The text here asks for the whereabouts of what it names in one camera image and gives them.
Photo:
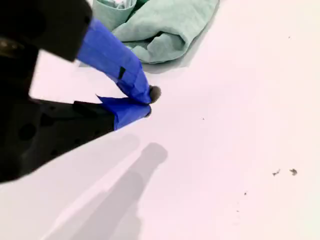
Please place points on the pale green T-shirt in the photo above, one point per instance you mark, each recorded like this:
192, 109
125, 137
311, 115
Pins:
170, 30

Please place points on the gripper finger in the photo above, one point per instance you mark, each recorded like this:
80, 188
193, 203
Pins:
125, 112
112, 55

